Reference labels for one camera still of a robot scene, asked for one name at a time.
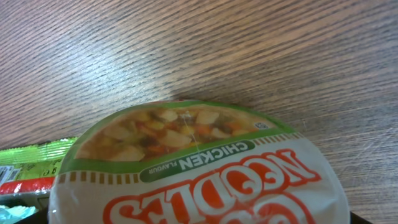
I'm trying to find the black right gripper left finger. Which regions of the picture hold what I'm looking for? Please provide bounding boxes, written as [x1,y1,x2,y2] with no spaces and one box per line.
[15,208,49,224]

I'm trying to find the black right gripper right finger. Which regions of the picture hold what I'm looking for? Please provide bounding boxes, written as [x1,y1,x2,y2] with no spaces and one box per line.
[350,212,372,224]

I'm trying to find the green gummy candy bag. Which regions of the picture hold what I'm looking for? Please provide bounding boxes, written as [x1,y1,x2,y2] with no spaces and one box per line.
[1,138,76,210]

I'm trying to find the white chicken cup noodles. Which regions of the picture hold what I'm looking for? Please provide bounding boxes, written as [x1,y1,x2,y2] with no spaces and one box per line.
[49,100,350,223]

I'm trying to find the light teal packet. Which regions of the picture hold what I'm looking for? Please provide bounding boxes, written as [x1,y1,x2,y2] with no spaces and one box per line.
[0,205,39,224]

